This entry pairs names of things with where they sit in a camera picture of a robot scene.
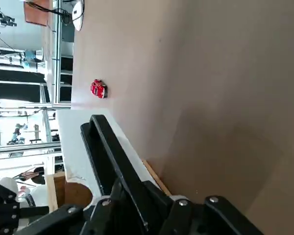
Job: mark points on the white-fronted wooden drawer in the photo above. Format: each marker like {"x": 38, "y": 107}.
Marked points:
{"x": 73, "y": 147}

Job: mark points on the wooden cabinet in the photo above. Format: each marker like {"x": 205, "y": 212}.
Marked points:
{"x": 50, "y": 193}

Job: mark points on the red toy car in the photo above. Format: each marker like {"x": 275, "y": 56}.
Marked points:
{"x": 98, "y": 89}

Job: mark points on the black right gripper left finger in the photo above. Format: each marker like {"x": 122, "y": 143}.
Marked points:
{"x": 100, "y": 220}

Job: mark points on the white desk lamp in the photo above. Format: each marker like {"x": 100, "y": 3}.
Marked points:
{"x": 77, "y": 17}

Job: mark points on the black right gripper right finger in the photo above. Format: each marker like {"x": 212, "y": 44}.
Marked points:
{"x": 176, "y": 220}

